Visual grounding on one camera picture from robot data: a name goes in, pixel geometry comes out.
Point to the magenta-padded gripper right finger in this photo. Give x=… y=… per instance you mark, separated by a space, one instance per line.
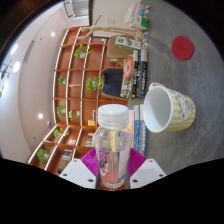
x=148 y=171

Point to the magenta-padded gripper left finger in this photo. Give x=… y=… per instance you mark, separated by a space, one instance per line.
x=76 y=171

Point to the clear white-capped water bottle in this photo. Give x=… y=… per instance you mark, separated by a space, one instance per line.
x=113 y=146

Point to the white yellow-striped mug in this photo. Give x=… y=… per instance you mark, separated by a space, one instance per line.
x=176 y=111

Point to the wooden shelf unit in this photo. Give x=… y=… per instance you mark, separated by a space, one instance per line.
x=73 y=100

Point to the dark blue chair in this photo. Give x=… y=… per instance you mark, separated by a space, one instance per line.
x=111 y=82

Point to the dark book stack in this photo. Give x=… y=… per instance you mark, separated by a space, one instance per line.
x=135 y=75

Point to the ceiling lights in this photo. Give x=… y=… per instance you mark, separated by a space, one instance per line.
x=16 y=66

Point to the tan chair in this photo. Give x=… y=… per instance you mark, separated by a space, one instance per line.
x=115 y=51

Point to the flat round red coaster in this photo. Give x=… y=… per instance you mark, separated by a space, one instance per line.
x=182 y=48

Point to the wooden artist mannequin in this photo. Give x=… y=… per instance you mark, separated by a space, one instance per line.
x=116 y=31

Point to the small green-white box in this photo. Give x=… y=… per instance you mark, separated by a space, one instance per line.
x=140 y=22

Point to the grey curtain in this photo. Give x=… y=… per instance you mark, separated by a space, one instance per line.
x=80 y=7

